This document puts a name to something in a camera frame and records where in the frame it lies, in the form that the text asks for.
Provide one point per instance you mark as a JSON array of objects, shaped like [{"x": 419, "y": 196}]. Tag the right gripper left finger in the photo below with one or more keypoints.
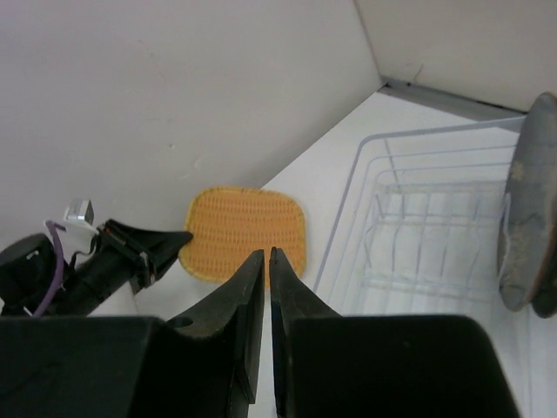
[{"x": 201, "y": 363}]

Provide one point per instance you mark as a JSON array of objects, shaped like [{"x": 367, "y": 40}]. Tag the orange woven square tray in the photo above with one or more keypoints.
[{"x": 228, "y": 223}]

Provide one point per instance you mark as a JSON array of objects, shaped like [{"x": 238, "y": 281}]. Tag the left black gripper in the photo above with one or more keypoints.
[{"x": 98, "y": 278}]

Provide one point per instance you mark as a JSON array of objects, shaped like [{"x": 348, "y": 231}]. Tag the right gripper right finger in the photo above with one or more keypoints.
[{"x": 329, "y": 365}]

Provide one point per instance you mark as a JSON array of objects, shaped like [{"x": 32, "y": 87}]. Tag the white wire dish rack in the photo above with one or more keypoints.
[{"x": 417, "y": 226}]

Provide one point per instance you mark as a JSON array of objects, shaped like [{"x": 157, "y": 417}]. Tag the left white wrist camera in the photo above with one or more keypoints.
[{"x": 79, "y": 217}]

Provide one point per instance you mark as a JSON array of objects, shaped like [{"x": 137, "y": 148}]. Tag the grey deer pattern plate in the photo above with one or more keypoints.
[{"x": 527, "y": 238}]

